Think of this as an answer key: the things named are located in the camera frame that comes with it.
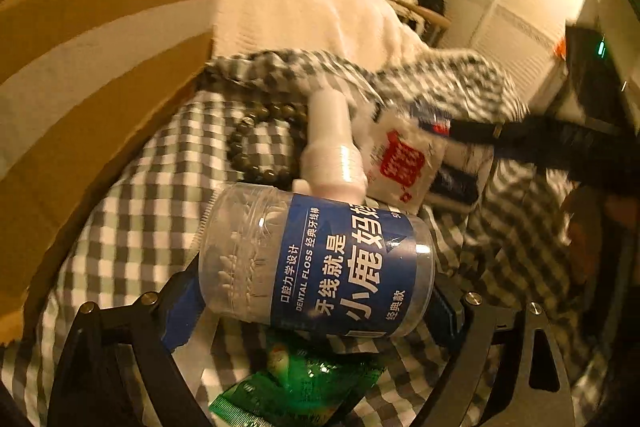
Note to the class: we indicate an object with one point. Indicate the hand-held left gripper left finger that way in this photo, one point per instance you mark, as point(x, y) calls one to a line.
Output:
point(179, 309)

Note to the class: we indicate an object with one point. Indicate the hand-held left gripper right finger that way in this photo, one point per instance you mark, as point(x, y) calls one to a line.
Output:
point(446, 313)

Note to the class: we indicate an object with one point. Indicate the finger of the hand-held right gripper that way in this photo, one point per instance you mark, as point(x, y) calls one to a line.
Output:
point(530, 139)

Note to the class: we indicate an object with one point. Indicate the white red print sachet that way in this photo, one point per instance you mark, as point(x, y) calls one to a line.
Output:
point(405, 162)

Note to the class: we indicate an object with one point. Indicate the clear blue label floss jar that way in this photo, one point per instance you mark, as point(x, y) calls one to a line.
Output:
point(320, 262)

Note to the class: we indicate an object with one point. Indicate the taped cardboard box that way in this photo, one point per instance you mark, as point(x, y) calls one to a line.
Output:
point(90, 72)

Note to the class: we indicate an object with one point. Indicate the orange tag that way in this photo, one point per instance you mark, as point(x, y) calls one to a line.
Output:
point(560, 49)

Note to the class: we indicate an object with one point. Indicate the checked blanket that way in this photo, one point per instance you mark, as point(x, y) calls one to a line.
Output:
point(140, 217)

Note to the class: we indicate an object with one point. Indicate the white louvred wardrobe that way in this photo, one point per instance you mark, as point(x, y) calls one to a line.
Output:
point(510, 7)

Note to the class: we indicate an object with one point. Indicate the green snack packet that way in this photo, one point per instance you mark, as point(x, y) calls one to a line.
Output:
point(295, 382)

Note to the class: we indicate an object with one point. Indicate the wooden side table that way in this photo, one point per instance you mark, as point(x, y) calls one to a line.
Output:
point(425, 18)

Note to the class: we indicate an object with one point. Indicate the white spray bottle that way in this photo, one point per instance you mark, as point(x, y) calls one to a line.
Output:
point(332, 142)

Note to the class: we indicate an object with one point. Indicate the white blanket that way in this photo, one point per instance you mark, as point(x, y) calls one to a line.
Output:
point(310, 12)

